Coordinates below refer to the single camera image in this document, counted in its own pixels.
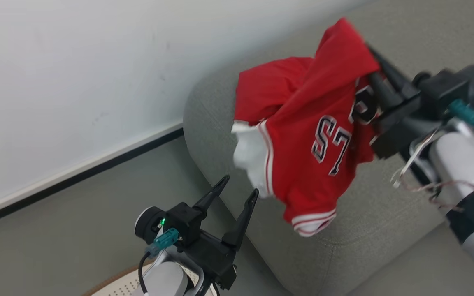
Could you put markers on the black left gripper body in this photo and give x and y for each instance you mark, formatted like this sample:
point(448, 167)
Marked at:
point(216, 261)

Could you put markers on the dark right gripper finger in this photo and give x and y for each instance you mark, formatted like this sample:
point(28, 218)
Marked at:
point(397, 80)
point(385, 94)

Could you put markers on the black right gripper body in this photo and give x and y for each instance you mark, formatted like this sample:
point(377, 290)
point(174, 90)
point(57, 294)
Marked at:
point(397, 127)

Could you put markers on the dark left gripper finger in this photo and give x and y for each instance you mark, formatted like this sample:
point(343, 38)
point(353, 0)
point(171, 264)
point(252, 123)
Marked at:
point(243, 222)
point(214, 193)

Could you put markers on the red basketball jersey white trim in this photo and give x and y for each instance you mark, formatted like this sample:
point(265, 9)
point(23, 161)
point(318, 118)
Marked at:
point(303, 107)

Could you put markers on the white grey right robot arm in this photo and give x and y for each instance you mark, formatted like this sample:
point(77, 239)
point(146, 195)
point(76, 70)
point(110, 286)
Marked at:
point(459, 160)

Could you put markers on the grey fabric sofa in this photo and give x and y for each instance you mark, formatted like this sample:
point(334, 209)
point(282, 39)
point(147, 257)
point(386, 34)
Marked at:
point(385, 230)

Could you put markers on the white laundry basket tan rim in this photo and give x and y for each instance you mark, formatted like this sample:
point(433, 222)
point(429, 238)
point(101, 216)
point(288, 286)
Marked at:
point(117, 287)

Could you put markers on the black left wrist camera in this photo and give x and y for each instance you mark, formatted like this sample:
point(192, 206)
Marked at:
point(179, 218)

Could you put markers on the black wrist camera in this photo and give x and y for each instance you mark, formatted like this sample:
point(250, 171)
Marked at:
point(179, 218)
point(447, 88)

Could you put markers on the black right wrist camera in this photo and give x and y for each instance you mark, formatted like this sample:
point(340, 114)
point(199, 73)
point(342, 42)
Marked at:
point(447, 88)

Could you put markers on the dark wall baseboard strip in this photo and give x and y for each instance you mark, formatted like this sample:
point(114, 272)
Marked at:
point(76, 177)

